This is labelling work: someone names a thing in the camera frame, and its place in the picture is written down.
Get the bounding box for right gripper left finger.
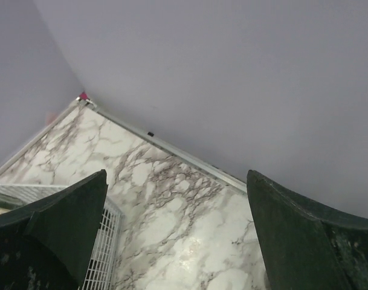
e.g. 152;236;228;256
0;170;108;289

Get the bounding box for white wire wine rack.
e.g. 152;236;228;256
0;184;123;289

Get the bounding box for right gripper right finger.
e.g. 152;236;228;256
247;170;368;289

